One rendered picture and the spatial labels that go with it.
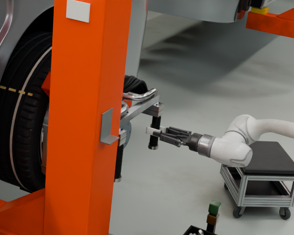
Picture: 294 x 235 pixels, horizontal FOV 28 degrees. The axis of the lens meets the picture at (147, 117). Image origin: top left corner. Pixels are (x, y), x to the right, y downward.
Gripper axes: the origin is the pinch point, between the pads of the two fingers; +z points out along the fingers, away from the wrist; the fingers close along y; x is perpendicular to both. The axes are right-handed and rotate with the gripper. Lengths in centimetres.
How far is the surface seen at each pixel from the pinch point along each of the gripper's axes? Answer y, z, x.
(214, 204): -13.9, -34.3, -17.0
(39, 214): -75, 6, -4
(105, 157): -68, -12, 19
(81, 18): -77, -6, 62
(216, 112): 241, 42, -83
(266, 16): 344, 38, -16
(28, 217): -75, 10, -7
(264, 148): 121, -25, -49
